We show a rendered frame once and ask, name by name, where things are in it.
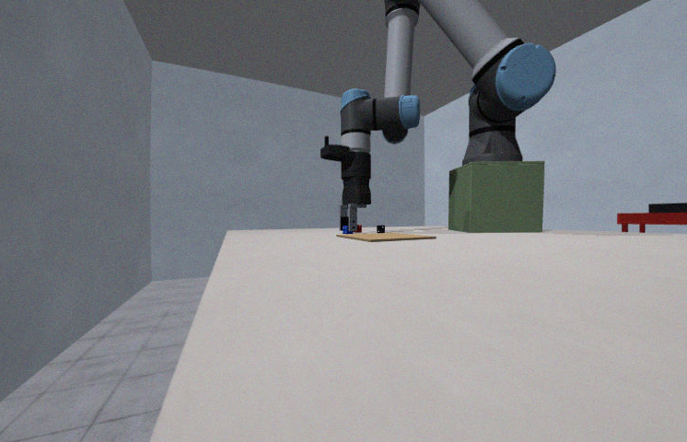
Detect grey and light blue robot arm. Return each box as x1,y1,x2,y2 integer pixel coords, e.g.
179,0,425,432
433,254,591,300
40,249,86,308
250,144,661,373
340,0,556,166

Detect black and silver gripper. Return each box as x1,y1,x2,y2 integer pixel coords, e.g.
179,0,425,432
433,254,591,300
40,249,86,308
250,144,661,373
320,133,371,231

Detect tan square mat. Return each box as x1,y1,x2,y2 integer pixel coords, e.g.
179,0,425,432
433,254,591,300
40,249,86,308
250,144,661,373
336,233,437,242

